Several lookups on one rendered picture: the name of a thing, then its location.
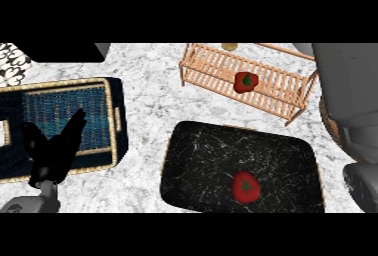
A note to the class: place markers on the black marble tray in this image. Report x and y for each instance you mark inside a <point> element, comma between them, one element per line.
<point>241,168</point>

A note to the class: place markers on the black and white patterned cloth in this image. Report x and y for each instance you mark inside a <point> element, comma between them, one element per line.
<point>12,63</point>

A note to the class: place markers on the brass round knob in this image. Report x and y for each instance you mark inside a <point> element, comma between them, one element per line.
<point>228,46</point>

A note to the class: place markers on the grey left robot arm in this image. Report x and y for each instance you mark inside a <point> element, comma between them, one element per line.
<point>35,201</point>

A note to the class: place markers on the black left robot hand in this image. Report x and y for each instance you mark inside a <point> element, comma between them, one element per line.
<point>54,151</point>

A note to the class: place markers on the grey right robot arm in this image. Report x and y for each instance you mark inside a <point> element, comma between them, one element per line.
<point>352,100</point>

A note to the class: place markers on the black flat appliance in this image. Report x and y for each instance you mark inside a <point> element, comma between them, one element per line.
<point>69,52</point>

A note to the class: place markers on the red bell pepper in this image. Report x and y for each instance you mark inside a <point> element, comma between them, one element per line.
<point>246,82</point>
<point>246,187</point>

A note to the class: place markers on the dark blue gold-rimmed tray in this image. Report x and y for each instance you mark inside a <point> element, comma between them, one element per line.
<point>60,133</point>

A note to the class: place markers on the wooden tiered shelf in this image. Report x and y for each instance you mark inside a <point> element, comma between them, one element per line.
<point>246,78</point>

